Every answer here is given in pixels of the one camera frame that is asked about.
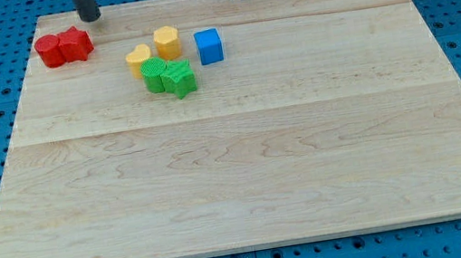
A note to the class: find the wooden board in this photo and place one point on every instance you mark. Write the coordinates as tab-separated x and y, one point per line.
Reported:
327	118

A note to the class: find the yellow heart block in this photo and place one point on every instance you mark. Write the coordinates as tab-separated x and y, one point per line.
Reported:
136	58

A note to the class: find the red cylinder block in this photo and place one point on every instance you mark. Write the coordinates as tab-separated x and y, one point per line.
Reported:
48	50

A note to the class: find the blue cube block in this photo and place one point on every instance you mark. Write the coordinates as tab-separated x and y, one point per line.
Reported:
209	46

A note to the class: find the yellow hexagon block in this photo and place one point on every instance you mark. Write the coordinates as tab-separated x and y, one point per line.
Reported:
167	42

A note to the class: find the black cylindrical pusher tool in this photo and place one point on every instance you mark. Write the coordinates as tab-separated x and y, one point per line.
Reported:
88	10

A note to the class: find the green cylinder block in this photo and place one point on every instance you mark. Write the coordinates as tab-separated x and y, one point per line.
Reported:
151	71

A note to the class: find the red star block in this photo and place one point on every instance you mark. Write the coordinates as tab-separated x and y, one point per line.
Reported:
75	45

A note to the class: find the green star block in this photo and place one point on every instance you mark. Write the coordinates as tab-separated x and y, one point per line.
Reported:
178	78

